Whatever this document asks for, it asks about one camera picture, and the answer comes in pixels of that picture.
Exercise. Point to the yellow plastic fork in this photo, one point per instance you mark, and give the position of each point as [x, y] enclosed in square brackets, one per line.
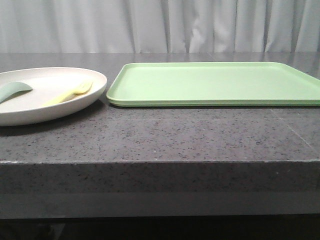
[82, 88]

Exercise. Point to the white round plate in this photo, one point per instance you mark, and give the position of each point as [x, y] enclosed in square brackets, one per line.
[48, 83]

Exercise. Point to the light green serving tray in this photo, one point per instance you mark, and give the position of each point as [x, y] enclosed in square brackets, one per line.
[193, 84]

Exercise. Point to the light green plastic spoon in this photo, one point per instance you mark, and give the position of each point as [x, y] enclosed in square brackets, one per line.
[12, 88]

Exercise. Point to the white pleated curtain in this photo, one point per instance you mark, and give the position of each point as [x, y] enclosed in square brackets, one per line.
[159, 26]

